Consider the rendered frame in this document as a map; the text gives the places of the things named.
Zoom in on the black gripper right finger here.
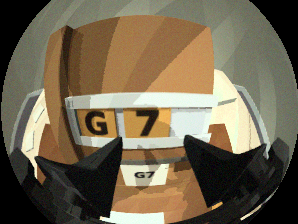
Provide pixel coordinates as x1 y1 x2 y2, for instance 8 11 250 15
184 135 267 208

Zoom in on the yellow tile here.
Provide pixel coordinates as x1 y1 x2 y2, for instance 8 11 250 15
124 108 172 139
76 108 118 139

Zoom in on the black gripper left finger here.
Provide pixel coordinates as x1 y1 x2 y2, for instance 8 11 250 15
35 136 124 218

